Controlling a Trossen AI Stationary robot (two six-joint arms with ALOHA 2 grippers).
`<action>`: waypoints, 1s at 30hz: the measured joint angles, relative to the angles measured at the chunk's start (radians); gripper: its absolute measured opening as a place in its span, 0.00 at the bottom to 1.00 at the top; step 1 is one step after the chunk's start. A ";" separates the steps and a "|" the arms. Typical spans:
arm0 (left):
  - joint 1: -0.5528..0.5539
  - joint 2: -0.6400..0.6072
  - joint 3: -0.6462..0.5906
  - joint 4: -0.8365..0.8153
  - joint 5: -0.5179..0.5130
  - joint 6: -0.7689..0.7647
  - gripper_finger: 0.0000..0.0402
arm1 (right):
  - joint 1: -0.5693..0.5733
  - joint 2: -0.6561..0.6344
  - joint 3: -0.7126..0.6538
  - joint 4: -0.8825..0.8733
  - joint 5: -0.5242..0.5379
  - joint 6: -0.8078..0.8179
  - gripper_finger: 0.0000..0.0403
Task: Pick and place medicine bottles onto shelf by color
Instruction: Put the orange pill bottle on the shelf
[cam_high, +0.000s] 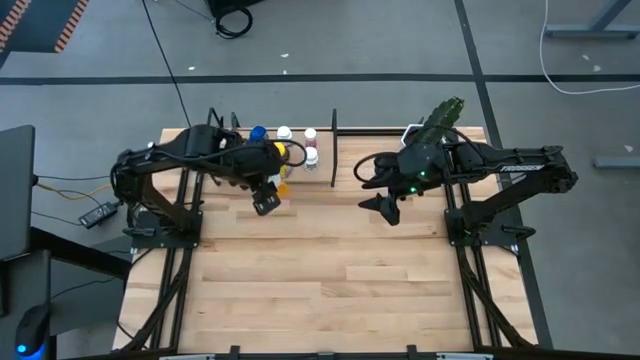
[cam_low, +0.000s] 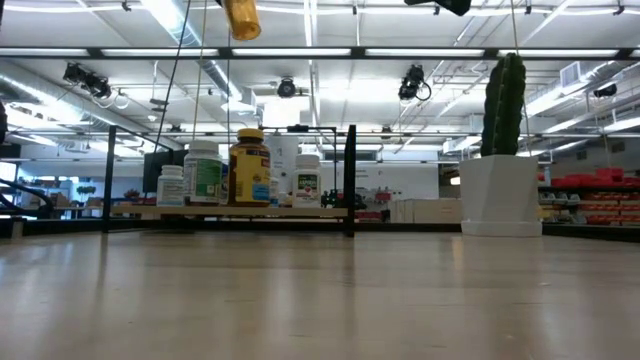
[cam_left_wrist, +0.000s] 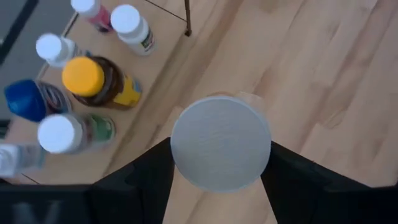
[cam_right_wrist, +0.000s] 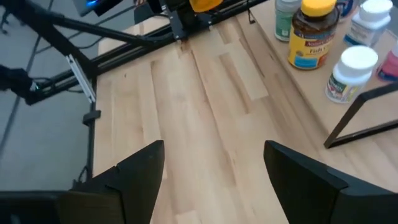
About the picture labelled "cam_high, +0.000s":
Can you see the pink bottle white cap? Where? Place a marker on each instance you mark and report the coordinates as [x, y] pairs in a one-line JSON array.
[[310, 135]]

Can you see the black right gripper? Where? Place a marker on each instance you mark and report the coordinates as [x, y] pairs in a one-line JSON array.
[[390, 182]]

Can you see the orange pill bottle white cap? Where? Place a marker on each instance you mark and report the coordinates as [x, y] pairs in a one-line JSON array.
[[283, 190]]

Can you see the black metal rig frame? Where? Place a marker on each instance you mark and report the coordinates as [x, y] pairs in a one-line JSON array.
[[370, 132]]

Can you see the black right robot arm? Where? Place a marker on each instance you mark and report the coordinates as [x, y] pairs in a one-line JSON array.
[[525, 167]]

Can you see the silver metal plate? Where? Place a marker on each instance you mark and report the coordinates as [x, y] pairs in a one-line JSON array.
[[465, 357], [187, 357]]

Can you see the black frame bracket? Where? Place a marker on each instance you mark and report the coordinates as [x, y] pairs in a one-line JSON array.
[[411, 352], [234, 352]]

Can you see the black box on floor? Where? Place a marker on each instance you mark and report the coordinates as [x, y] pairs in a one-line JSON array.
[[230, 5]]

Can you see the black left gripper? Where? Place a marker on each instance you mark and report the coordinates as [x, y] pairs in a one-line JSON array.
[[260, 179]]

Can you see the blue lid Tums jar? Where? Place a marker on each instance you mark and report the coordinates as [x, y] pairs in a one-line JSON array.
[[258, 132]]

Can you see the dark grey monitor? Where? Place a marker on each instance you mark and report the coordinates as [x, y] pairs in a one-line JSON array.
[[15, 190]]

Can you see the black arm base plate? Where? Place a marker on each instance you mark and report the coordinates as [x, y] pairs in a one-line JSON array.
[[455, 240], [170, 244]]

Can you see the dark mat with orange stripes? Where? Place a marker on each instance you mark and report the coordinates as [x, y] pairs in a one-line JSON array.
[[35, 25]]

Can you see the grey metal table leg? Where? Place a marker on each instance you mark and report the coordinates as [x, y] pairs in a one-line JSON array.
[[590, 32]]

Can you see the white hexagonal plant pot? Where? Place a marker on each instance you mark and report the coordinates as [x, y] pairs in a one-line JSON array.
[[407, 131]]

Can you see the white melatonin bottle blue label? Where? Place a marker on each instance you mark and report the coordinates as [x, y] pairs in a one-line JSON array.
[[284, 132]]

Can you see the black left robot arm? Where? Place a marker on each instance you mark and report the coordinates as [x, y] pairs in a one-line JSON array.
[[165, 152]]

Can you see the yellow cap brown bottle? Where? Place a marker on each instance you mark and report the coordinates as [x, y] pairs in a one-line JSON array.
[[281, 149]]

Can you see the green cactus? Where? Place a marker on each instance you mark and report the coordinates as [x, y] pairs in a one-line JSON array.
[[442, 117]]

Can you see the white cap clear bottle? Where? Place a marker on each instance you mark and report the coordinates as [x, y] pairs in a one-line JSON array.
[[311, 156]]

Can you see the grey metal bar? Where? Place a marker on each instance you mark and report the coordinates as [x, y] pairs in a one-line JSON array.
[[617, 162]]

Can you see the black power adapter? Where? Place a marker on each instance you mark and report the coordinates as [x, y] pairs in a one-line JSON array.
[[100, 214]]

